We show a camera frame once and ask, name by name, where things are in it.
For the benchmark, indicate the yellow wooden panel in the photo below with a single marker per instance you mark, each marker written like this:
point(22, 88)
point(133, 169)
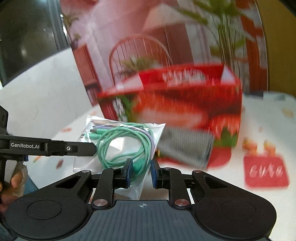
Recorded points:
point(282, 46)

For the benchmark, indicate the printed room scene backdrop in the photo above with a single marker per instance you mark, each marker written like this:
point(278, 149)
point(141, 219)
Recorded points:
point(111, 27)

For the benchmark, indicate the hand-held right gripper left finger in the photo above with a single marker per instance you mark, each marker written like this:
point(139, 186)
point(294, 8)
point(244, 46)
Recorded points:
point(129, 173)

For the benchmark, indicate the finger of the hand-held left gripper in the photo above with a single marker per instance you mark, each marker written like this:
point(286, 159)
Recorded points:
point(74, 148)

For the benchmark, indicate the grey knitted sock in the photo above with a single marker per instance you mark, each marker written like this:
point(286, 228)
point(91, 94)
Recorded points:
point(185, 146)

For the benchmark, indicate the red strawberry print box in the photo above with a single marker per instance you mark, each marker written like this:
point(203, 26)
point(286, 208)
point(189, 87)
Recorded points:
point(185, 99)

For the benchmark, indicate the dark window with frame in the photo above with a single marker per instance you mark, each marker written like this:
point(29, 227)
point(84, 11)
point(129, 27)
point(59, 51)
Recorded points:
point(27, 34)

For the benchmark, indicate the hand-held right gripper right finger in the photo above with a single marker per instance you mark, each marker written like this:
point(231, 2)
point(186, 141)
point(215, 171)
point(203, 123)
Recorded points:
point(153, 173)

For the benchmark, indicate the person's left hand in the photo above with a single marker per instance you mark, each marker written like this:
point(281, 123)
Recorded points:
point(16, 183)

